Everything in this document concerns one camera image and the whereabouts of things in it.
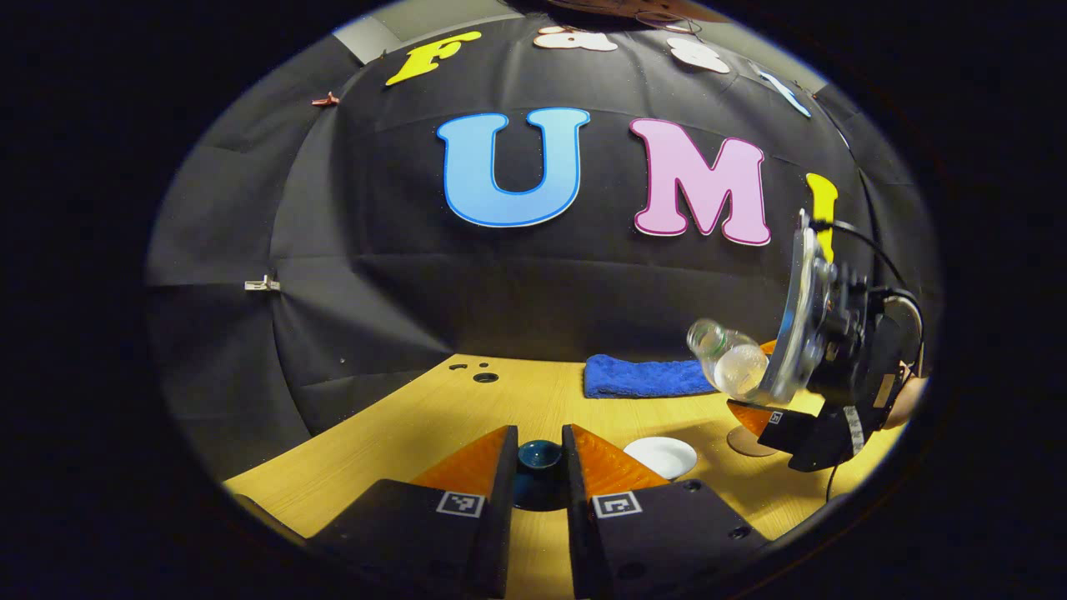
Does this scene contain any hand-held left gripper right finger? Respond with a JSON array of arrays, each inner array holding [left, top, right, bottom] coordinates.
[[560, 422, 774, 600]]

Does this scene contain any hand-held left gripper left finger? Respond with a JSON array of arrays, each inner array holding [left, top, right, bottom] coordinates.
[[303, 424, 520, 600]]

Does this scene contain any clear plastic water bottle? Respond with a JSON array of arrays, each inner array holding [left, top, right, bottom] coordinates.
[[686, 318, 772, 401]]

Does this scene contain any round brown coaster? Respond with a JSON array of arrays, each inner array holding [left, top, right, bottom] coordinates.
[[727, 425, 781, 458]]

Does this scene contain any white teacup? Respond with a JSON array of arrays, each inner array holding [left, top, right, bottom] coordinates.
[[624, 437, 698, 481]]

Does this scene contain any blue towel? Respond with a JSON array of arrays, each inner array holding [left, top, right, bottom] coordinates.
[[584, 354, 718, 399]]

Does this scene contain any black backdrop cloth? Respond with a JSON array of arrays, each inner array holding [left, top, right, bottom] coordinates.
[[146, 12, 943, 480]]

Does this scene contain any black cable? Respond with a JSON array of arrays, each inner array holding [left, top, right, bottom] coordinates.
[[810, 218, 924, 380]]

